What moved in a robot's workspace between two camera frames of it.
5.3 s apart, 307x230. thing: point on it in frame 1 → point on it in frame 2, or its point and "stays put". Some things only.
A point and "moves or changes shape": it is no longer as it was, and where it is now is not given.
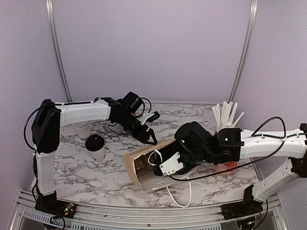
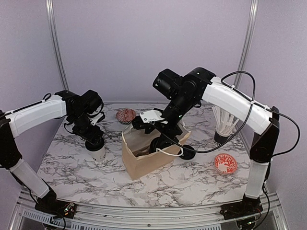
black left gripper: [138, 135] → [92, 136]
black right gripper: [178, 145] → [166, 131]
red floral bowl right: [225, 166] stays put
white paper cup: [99, 155] stays put
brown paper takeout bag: [142, 172] moves or changes shape
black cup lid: [94, 142] stays put
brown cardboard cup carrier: [142, 165] → [143, 151]
